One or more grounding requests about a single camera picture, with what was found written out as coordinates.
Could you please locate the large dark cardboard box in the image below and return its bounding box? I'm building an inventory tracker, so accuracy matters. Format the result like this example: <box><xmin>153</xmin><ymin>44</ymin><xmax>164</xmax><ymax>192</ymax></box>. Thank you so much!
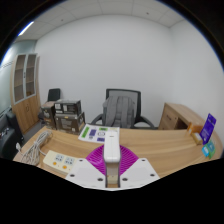
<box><xmin>54</xmin><ymin>111</ymin><xmax>87</xmax><ymax>135</ymax></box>

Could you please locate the grey backpack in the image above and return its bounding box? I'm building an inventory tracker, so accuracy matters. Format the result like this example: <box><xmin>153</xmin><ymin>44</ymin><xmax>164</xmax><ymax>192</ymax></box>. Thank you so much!
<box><xmin>101</xmin><ymin>95</ymin><xmax>136</xmax><ymax>129</ymax></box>

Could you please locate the orange box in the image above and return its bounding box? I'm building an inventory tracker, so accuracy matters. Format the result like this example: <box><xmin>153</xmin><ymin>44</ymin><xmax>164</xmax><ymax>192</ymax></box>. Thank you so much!
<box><xmin>187</xmin><ymin>122</ymin><xmax>204</xmax><ymax>135</ymax></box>

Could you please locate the white charger block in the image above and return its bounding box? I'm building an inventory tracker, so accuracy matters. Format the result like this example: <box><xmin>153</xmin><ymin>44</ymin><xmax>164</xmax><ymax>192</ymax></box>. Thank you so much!
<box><xmin>103</xmin><ymin>130</ymin><xmax>121</xmax><ymax>184</ymax></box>

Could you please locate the purple standing card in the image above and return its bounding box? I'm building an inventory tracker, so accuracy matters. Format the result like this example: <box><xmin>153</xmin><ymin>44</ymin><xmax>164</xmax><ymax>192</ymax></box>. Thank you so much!
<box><xmin>199</xmin><ymin>113</ymin><xmax>217</xmax><ymax>146</ymax></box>

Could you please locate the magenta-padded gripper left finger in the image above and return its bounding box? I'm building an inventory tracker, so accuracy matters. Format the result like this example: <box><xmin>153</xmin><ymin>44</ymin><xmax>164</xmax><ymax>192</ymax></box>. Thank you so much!
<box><xmin>65</xmin><ymin>145</ymin><xmax>108</xmax><ymax>190</ymax></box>

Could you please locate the blue small box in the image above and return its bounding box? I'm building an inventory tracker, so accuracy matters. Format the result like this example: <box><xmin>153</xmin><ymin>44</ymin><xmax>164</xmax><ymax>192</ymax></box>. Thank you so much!
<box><xmin>201</xmin><ymin>143</ymin><xmax>211</xmax><ymax>158</ymax></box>

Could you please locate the small dark cardboard box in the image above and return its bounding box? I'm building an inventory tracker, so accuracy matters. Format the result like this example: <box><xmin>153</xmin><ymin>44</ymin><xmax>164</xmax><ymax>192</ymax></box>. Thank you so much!
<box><xmin>53</xmin><ymin>99</ymin><xmax>83</xmax><ymax>116</ymax></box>

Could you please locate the tall dark cardboard box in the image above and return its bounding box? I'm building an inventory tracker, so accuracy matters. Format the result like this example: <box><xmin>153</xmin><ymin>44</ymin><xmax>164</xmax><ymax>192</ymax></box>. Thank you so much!
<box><xmin>40</xmin><ymin>101</ymin><xmax>57</xmax><ymax>130</ymax></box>

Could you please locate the printed paper sheet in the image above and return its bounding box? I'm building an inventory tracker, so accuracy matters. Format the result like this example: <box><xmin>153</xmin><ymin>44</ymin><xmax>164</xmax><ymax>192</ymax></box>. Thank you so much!
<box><xmin>77</xmin><ymin>123</ymin><xmax>120</xmax><ymax>145</ymax></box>

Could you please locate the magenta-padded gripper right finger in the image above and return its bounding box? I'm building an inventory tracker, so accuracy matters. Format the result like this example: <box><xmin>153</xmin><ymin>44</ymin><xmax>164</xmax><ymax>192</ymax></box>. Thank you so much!
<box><xmin>117</xmin><ymin>144</ymin><xmax>161</xmax><ymax>190</ymax></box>

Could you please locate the wooden cabinet with glass doors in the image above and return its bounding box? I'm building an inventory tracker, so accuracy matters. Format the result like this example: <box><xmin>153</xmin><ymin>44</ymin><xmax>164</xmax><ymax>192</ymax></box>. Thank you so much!
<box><xmin>9</xmin><ymin>53</ymin><xmax>42</xmax><ymax>134</ymax></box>

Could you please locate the black mesh office chair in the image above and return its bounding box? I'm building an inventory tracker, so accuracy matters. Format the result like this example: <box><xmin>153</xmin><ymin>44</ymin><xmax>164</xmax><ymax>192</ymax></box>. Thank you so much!
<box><xmin>90</xmin><ymin>88</ymin><xmax>156</xmax><ymax>130</ymax></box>

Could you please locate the black visitor chair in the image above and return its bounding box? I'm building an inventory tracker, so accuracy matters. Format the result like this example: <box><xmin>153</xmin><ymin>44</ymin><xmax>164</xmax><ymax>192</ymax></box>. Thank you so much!
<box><xmin>38</xmin><ymin>87</ymin><xmax>62</xmax><ymax>121</ymax></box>

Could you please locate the cream power strip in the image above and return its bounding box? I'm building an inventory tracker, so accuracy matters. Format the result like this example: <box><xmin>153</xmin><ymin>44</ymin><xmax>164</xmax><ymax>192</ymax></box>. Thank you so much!
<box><xmin>42</xmin><ymin>149</ymin><xmax>80</xmax><ymax>176</ymax></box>

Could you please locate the wooden side desk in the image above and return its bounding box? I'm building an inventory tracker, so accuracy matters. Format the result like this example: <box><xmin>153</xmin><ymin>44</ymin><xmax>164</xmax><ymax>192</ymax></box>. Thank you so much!
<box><xmin>157</xmin><ymin>102</ymin><xmax>206</xmax><ymax>131</ymax></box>

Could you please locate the tan flat box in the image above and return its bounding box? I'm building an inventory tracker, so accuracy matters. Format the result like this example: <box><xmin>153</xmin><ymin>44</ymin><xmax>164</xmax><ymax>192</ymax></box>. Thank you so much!
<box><xmin>192</xmin><ymin>132</ymin><xmax>204</xmax><ymax>146</ymax></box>

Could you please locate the white coiled power cable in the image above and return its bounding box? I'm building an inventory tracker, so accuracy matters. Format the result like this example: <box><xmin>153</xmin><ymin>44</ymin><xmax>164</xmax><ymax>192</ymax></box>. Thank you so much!
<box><xmin>15</xmin><ymin>129</ymin><xmax>54</xmax><ymax>166</ymax></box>

